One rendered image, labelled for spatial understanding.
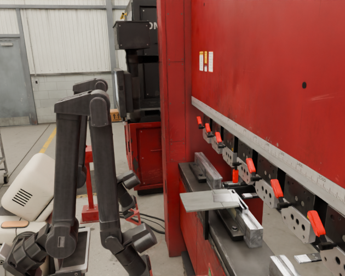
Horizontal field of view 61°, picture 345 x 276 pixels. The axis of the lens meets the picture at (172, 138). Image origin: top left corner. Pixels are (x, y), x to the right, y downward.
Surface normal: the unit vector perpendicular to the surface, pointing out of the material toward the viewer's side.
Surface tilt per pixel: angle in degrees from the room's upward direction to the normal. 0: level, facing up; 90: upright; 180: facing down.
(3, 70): 90
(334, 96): 90
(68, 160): 91
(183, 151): 90
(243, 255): 0
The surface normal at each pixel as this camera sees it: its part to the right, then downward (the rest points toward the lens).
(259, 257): -0.03, -0.96
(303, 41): -0.99, 0.07
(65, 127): 0.15, 0.43
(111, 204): 0.27, 0.25
